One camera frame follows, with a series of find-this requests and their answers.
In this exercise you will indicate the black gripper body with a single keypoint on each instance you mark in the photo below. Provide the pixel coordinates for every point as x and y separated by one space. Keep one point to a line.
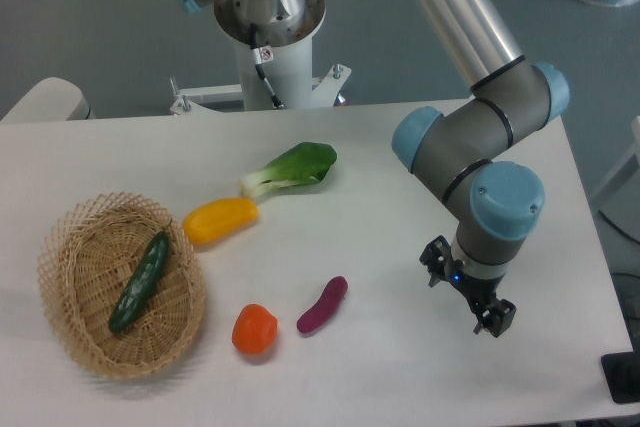
473 289

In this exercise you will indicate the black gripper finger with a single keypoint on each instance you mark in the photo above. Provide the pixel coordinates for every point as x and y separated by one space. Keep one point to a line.
495 317
435 257

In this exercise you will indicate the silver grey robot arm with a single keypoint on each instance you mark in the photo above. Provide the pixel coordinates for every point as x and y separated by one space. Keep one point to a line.
457 156

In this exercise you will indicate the green cucumber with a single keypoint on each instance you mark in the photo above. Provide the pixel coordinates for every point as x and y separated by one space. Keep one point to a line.
141 284

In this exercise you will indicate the woven wicker basket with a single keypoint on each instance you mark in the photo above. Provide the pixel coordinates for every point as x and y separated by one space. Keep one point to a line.
84 265

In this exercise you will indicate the purple sweet potato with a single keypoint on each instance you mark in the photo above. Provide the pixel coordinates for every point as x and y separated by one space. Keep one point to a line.
325 308

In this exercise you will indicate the black device at edge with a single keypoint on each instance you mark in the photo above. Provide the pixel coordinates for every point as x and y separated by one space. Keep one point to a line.
621 371

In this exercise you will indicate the green bok choy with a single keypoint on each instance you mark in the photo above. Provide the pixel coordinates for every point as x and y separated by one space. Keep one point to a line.
307 163

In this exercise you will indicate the orange bell pepper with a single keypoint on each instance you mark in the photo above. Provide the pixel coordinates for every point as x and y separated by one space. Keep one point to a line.
255 330

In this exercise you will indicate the yellow bell pepper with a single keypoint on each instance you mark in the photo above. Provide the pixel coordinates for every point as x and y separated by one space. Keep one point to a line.
216 220

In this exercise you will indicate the white chair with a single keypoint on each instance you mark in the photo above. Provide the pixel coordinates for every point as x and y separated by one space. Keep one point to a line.
51 100

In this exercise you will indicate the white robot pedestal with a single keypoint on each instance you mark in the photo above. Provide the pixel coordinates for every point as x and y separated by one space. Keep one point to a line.
272 67

